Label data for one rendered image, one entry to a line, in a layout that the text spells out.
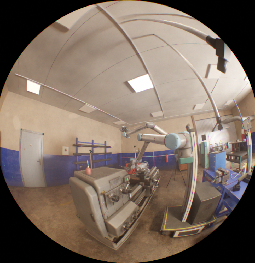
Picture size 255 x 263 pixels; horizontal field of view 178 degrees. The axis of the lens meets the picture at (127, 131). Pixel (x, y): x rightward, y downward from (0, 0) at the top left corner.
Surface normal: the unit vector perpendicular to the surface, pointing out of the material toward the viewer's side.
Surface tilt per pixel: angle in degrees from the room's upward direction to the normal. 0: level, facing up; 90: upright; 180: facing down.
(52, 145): 90
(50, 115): 90
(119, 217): 32
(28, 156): 90
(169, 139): 91
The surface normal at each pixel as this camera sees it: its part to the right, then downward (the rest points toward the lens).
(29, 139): 0.87, -0.15
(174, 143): -0.88, -0.04
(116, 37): 0.05, 0.98
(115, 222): 0.42, -0.91
